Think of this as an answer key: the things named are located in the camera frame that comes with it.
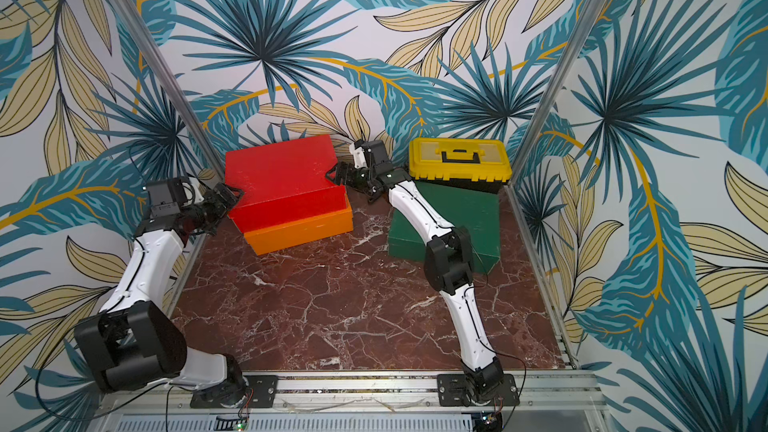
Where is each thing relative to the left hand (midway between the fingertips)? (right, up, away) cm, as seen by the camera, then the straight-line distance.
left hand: (236, 202), depth 82 cm
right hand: (+26, +8, +9) cm, 28 cm away
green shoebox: (+70, -2, +15) cm, 72 cm away
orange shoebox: (+10, -10, +7) cm, 16 cm away
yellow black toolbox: (+70, +14, +21) cm, 74 cm away
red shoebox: (+12, +6, +4) cm, 14 cm away
